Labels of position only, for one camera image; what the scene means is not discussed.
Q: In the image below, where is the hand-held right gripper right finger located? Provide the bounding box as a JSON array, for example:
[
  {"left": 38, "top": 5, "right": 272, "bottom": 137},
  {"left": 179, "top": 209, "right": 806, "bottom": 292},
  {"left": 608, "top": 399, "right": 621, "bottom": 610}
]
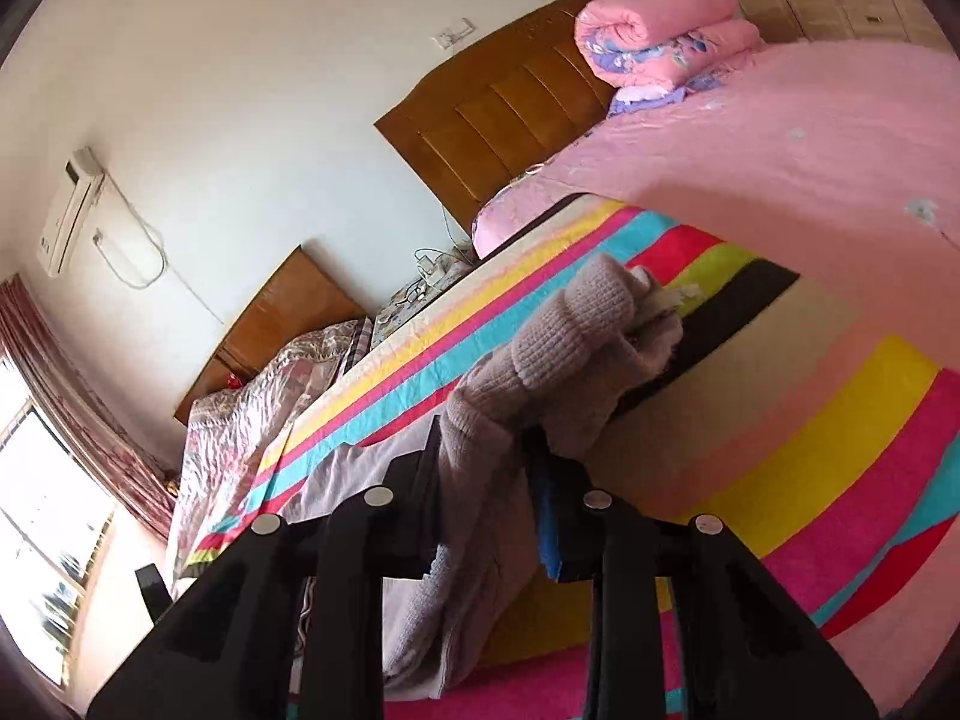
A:
[{"left": 525, "top": 431, "right": 878, "bottom": 720}]

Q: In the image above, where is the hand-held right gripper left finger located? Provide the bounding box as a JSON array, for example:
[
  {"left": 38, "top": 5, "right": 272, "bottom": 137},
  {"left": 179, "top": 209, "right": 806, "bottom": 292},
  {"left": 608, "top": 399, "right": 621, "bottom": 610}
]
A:
[{"left": 86, "top": 416, "right": 443, "bottom": 720}]

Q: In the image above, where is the mauve knitted sweater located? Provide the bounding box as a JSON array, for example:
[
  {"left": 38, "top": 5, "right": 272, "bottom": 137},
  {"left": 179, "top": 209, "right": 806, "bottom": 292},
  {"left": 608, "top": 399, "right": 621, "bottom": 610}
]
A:
[{"left": 281, "top": 253, "right": 685, "bottom": 700}]

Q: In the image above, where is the window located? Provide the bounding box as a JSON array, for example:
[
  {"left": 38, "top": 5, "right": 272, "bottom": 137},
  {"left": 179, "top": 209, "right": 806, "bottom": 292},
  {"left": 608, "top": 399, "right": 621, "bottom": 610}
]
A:
[{"left": 0, "top": 356, "right": 117, "bottom": 683}]

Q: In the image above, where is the cloth-covered nightstand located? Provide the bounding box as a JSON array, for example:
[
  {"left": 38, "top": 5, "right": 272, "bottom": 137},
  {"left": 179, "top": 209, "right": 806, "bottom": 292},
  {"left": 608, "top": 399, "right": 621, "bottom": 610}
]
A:
[{"left": 373, "top": 259, "right": 481, "bottom": 346}]

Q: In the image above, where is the patterned pink quilt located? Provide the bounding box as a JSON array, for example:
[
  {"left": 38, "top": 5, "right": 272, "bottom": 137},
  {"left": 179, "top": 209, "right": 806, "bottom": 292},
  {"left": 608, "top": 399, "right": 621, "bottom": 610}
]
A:
[{"left": 165, "top": 317, "right": 374, "bottom": 601}]

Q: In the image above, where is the red floral curtain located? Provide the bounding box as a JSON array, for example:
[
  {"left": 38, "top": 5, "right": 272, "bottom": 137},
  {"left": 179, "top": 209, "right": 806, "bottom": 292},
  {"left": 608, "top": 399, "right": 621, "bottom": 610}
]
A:
[{"left": 0, "top": 274, "right": 177, "bottom": 541}]

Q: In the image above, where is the small wooden headboard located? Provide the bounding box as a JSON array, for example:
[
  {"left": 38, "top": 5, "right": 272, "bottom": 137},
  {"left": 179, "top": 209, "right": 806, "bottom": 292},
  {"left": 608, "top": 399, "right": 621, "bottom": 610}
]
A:
[{"left": 174, "top": 244, "right": 368, "bottom": 427}]

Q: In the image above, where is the white power strip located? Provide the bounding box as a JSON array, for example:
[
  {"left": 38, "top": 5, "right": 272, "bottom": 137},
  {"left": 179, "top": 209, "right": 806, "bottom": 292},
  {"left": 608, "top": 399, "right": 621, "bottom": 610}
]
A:
[{"left": 416, "top": 251, "right": 458, "bottom": 290}]

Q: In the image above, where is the striped colourful blanket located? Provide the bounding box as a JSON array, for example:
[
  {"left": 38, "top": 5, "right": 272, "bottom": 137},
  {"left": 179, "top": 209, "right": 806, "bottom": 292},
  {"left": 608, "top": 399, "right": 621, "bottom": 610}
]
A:
[{"left": 169, "top": 193, "right": 960, "bottom": 720}]

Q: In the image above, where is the white air conditioner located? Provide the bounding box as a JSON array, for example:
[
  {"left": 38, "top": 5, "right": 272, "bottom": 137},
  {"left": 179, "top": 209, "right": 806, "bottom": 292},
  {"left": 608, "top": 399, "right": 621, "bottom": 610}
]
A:
[{"left": 39, "top": 148, "right": 106, "bottom": 278}]

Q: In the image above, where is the large wooden headboard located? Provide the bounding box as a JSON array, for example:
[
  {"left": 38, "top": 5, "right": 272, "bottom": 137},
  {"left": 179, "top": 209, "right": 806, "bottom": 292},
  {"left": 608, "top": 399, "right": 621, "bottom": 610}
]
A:
[{"left": 373, "top": 0, "right": 680, "bottom": 237}]

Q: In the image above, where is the pink bed sheet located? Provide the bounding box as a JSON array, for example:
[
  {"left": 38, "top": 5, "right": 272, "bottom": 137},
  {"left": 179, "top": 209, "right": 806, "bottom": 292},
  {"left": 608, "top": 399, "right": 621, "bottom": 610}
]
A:
[{"left": 471, "top": 41, "right": 960, "bottom": 361}]

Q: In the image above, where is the rolled pink floral quilt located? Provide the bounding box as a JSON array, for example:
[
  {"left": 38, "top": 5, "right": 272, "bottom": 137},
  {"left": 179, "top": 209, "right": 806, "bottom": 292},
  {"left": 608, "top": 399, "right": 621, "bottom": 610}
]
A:
[{"left": 574, "top": 0, "right": 767, "bottom": 117}]

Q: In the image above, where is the white wall cable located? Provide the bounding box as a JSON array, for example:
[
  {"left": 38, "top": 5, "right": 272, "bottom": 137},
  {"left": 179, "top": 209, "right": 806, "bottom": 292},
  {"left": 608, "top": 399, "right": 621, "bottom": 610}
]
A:
[{"left": 94, "top": 172, "right": 226, "bottom": 327}]

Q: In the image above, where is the white wall socket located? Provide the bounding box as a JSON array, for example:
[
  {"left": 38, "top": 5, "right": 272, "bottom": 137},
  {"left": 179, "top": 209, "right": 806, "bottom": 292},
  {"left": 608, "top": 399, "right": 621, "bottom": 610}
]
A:
[{"left": 431, "top": 16, "right": 475, "bottom": 50}]

